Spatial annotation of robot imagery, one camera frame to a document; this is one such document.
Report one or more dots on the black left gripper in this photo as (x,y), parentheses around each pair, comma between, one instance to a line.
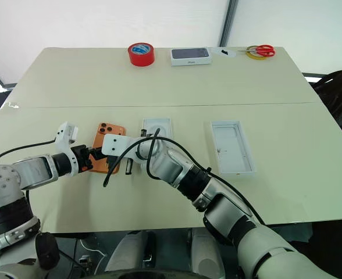
(81,158)

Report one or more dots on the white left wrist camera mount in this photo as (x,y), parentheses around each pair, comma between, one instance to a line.
(62,136)

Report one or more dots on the white oval card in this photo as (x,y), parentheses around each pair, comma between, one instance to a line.
(231,53)

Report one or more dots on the white phone box base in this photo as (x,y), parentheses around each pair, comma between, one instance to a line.
(163,124)

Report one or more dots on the yellow tape roll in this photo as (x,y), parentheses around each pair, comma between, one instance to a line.
(250,54)

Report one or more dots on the dark metal pole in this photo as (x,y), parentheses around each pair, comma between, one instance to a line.
(227,23)

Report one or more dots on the white phone box lid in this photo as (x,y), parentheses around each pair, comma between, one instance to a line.
(232,145)

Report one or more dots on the dark rounded shoulder shape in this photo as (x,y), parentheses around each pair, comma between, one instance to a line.
(47,250)

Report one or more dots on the red tape roll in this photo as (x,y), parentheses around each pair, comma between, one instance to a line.
(142,61)

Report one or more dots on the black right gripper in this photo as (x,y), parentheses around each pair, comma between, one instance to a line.
(113,164)

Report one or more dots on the closed white phone box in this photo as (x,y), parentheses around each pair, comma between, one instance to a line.
(191,53)

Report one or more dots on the white robot leg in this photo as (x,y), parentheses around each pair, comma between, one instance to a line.
(127,253)
(206,253)

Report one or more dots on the small black piece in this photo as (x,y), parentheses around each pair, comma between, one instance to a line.
(224,52)

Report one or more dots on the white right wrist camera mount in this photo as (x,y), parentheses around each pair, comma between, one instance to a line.
(115,145)

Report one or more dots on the white right robot leg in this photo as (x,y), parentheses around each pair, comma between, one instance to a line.
(206,253)

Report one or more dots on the orange smartphone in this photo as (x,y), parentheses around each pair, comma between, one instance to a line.
(113,130)

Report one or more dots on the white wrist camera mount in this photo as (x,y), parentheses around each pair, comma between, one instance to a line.
(62,136)
(115,145)

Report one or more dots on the white left robot leg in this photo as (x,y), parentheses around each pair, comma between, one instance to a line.
(127,253)

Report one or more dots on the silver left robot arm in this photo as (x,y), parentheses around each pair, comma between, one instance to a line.
(34,170)

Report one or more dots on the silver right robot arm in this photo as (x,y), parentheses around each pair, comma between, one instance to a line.
(171,167)

